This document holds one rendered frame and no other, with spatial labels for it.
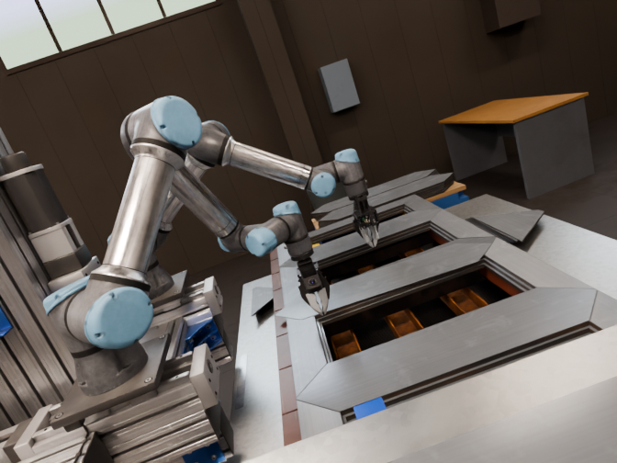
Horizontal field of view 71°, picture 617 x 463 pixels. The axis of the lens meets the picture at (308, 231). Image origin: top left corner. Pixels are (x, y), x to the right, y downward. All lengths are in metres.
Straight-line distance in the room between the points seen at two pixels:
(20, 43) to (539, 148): 5.00
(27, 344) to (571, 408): 1.15
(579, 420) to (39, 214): 1.16
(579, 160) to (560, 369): 4.00
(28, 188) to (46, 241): 0.14
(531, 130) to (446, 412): 3.76
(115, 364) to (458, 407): 0.71
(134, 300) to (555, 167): 3.99
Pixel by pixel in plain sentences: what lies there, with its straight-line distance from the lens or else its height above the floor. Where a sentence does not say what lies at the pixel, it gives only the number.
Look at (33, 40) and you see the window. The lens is 5.41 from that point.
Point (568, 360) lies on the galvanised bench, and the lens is 0.68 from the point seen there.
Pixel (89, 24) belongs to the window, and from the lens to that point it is 5.27.
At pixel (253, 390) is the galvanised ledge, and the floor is 0.68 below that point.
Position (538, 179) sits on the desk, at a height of 0.14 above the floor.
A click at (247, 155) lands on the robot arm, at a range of 1.33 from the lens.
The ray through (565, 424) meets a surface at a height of 1.07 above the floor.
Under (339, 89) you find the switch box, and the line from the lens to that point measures 5.03.
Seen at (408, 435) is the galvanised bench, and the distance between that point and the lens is 0.60.
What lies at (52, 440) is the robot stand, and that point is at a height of 0.98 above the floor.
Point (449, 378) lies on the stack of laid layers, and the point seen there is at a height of 0.84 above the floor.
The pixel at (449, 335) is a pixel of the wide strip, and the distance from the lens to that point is 1.10.
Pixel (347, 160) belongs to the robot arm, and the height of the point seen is 1.23.
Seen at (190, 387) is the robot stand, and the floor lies 0.97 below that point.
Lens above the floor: 1.47
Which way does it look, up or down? 16 degrees down
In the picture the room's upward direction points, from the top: 20 degrees counter-clockwise
